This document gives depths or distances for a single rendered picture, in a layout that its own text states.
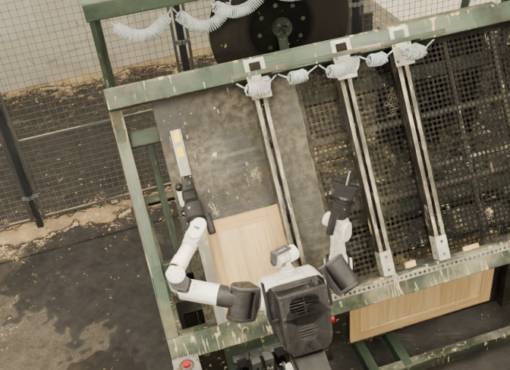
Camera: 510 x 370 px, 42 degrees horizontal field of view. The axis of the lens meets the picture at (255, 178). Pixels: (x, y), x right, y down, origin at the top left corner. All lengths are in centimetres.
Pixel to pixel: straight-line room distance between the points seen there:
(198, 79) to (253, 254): 88
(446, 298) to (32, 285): 291
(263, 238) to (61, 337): 193
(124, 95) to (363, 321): 185
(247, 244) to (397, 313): 113
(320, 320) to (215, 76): 121
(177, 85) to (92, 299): 221
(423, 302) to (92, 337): 214
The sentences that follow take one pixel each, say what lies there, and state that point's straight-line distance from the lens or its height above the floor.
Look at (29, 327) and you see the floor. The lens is 485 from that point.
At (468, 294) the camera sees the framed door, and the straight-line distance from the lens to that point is 413.
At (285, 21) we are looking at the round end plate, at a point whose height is 189.
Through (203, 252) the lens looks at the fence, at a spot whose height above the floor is 120.
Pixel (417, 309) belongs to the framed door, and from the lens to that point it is 400.
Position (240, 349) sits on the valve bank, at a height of 76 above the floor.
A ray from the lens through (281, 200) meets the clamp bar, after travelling 317.
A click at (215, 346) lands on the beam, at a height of 82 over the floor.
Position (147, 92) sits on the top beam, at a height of 190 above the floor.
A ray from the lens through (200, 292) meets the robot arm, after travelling 273.
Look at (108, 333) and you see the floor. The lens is 459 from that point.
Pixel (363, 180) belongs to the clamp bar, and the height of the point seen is 134.
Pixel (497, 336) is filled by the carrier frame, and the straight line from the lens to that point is 418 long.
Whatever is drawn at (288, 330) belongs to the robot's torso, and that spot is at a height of 128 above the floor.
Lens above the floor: 329
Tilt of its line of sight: 36 degrees down
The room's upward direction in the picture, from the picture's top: 7 degrees counter-clockwise
